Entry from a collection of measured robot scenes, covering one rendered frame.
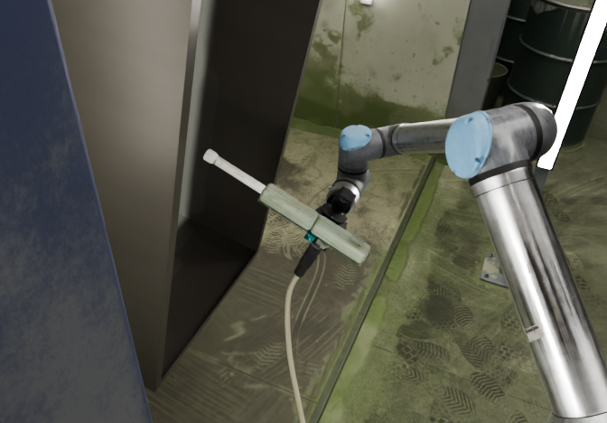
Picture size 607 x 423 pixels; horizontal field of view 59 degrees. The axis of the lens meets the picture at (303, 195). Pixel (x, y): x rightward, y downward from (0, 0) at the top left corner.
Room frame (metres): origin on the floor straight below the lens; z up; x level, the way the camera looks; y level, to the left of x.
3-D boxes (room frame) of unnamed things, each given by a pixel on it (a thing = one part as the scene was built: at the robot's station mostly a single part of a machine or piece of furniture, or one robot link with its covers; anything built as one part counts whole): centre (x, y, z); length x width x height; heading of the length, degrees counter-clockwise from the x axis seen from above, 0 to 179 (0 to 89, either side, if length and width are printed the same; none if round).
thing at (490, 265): (1.79, -0.95, 0.01); 0.20 x 0.20 x 0.01; 68
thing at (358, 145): (1.33, -0.15, 0.91); 0.12 x 0.09 x 0.12; 115
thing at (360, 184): (1.32, -0.14, 0.80); 0.12 x 0.09 x 0.10; 160
